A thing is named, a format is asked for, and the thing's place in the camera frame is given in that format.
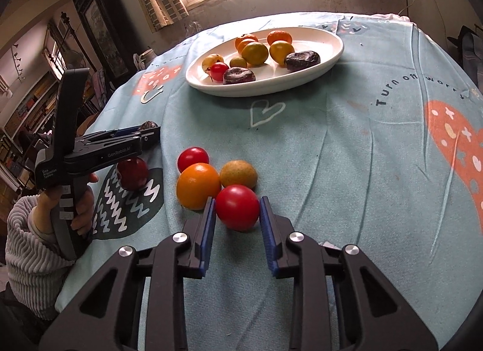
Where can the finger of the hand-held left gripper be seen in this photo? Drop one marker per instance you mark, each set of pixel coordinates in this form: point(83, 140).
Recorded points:
point(149, 138)
point(126, 132)

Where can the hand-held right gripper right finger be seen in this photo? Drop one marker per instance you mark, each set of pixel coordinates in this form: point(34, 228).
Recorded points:
point(267, 234)

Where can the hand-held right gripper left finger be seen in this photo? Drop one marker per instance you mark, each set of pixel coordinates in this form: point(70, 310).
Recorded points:
point(208, 230)

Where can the dark brown water chestnut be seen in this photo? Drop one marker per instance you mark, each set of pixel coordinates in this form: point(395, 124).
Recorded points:
point(302, 60)
point(149, 125)

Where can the dark red plum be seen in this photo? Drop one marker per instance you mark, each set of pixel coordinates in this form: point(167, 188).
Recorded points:
point(133, 173)

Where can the orange tomato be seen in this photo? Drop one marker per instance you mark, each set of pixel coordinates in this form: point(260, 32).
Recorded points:
point(241, 47)
point(198, 185)

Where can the small tan yellow fruit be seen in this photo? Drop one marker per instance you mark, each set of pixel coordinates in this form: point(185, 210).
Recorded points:
point(238, 174)

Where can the dark red cherry tomato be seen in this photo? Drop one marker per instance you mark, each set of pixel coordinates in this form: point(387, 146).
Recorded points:
point(219, 71)

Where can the large tan yellow fruit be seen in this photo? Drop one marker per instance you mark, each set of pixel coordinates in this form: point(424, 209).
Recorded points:
point(212, 61)

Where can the dark purple water chestnut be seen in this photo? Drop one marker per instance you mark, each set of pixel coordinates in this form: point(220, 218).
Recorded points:
point(239, 75)

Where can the small green yellow fruit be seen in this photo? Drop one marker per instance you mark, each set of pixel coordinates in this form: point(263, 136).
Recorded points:
point(237, 61)

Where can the yellow tomato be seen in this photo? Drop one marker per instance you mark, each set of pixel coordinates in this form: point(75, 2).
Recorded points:
point(254, 53)
point(281, 52)

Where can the mandarin orange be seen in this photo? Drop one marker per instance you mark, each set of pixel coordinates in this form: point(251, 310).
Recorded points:
point(279, 36)
point(249, 38)

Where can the white oval plate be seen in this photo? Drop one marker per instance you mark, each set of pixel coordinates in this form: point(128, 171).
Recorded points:
point(320, 49)

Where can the person's left forearm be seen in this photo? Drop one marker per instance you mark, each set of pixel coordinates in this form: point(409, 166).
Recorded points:
point(30, 260)

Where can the person's left hand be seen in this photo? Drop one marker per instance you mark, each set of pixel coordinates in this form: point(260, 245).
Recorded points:
point(82, 211)

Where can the bookshelf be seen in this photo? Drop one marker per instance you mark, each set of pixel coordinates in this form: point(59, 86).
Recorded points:
point(26, 117)

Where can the white pitcher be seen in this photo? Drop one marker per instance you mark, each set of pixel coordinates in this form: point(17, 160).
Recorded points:
point(143, 58)

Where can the light blue printed tablecloth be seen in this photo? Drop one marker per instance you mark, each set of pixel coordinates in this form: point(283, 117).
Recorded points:
point(339, 147)

